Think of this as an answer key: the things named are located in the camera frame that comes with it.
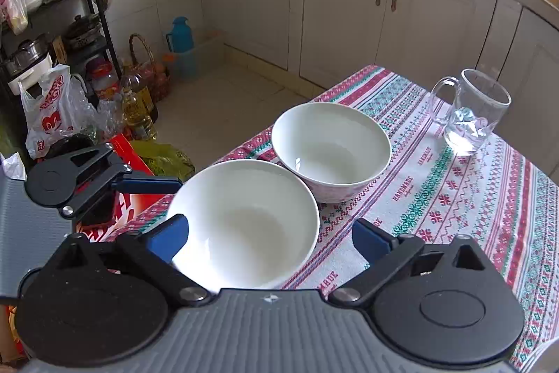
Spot large white bowl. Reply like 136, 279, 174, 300
166, 160, 321, 293

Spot translucent plastic box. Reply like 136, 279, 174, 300
168, 33, 226, 84

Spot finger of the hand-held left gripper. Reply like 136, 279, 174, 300
60, 143, 183, 220

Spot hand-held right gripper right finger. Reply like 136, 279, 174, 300
327, 218, 487, 308

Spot red box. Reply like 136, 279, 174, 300
76, 135, 175, 243

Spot steel cooker pot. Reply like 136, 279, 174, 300
3, 34, 54, 82

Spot white red-print plastic bag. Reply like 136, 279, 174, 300
20, 65, 85, 160

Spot black shelf rack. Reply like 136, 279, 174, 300
0, 0, 124, 146

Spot white kitchen cabinets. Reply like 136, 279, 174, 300
194, 0, 559, 146

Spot yellow green bag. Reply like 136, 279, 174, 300
129, 141, 196, 178

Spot wicker basket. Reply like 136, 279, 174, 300
128, 33, 172, 103

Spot clear glass mug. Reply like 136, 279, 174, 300
429, 68, 511, 156

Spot dark pot with lid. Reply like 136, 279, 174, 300
63, 14, 104, 47

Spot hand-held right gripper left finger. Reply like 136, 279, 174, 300
37, 213, 215, 308

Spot red-lidded plastic jar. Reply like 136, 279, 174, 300
85, 58, 121, 101

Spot blue thermos jug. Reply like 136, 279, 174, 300
165, 16, 195, 55

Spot yellow cooking oil bottle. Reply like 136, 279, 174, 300
121, 88, 158, 142

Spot patterned red green tablecloth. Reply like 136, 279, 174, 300
76, 65, 559, 371

